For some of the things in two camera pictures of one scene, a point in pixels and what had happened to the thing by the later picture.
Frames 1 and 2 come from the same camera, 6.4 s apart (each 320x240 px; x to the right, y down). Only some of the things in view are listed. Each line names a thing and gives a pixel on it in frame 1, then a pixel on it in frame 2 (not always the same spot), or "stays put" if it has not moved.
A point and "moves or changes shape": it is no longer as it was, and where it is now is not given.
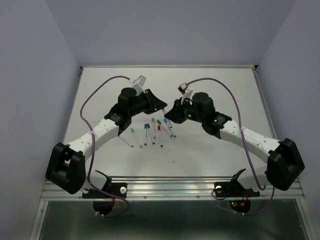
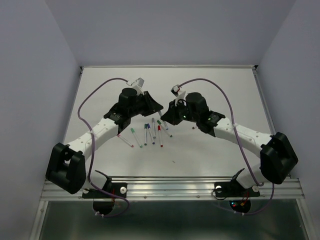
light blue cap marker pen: [166, 121] moves or changes shape
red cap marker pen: [160, 135] stays put
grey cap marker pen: [154, 128] stays put
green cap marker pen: [160, 123] stays put
